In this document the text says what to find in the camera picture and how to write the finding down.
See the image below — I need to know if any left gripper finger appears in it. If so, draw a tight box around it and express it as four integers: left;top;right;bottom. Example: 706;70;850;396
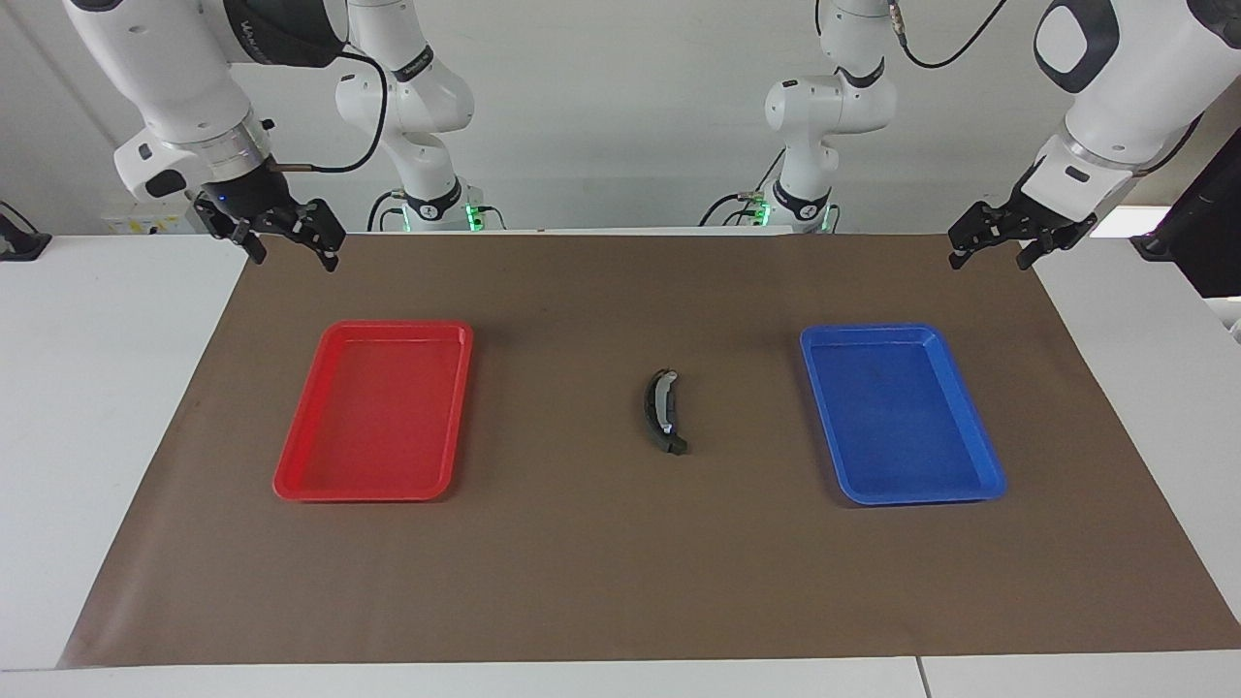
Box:
948;202;1011;270
1016;215;1098;270

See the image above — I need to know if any black monitor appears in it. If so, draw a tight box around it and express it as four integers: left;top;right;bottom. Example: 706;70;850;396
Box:
1130;126;1241;300

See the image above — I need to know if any blue plastic tray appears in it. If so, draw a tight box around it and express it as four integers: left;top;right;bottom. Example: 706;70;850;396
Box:
799;323;1007;507

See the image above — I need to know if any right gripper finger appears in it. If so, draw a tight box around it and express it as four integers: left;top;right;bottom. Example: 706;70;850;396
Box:
276;199;347;272
194;199;268;265

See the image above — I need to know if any black base cable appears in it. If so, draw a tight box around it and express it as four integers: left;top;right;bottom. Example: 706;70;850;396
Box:
366;189;408;234
713;145;786;229

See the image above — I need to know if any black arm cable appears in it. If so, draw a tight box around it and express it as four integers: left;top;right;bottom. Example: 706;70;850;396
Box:
887;0;1011;71
267;48;389;175

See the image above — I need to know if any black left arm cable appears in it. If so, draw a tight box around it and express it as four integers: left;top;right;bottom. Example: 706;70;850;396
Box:
887;0;1011;71

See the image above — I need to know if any brown table mat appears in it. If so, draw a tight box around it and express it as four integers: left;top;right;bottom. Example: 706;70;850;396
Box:
58;231;1241;670

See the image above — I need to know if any black table clamp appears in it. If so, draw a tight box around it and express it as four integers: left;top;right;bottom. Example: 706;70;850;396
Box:
0;201;52;263

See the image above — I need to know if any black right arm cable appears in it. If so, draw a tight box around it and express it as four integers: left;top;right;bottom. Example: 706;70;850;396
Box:
267;48;389;175

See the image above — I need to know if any white wall box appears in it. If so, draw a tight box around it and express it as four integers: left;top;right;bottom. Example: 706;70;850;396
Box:
102;189;197;236

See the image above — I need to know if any red plastic tray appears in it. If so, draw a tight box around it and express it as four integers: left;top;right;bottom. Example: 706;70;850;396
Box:
272;320;475;503

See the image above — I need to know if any curved brake shoe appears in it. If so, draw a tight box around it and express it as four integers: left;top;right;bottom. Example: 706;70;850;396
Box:
642;367;680;449

